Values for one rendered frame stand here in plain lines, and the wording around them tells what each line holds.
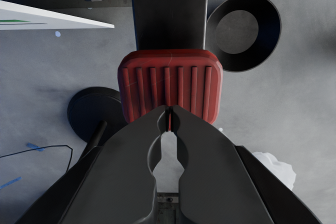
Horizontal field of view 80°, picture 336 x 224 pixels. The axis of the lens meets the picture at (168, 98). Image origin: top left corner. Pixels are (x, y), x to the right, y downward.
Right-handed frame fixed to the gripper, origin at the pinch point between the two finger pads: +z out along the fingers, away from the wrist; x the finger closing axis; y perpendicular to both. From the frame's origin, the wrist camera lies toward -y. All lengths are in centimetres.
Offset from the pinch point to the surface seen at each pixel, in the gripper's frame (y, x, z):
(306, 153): 79, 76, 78
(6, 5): -4.6, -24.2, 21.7
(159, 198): 115, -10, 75
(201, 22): -3.9, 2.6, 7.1
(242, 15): 4, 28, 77
